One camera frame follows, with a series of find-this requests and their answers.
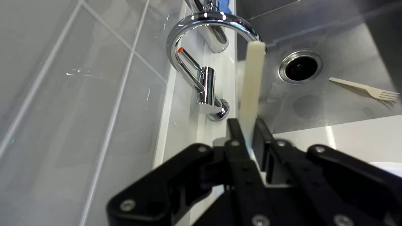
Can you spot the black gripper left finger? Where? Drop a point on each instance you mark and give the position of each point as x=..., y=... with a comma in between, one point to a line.
x=158, y=188

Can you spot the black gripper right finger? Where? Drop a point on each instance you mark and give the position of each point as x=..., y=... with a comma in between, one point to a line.
x=334, y=183

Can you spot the cream plastic fork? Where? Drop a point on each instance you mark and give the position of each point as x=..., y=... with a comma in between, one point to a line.
x=364, y=89

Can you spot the small chrome faucet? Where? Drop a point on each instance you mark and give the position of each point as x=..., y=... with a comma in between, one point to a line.
x=206, y=88

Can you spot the sink drain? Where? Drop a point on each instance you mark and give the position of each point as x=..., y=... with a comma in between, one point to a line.
x=300, y=66

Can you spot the stainless steel sink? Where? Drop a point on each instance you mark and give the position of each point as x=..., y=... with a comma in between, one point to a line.
x=334, y=37

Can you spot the tall chrome faucet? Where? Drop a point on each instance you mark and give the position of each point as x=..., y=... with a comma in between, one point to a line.
x=214, y=35

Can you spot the blue sponge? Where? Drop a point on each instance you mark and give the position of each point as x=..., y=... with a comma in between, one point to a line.
x=225, y=5

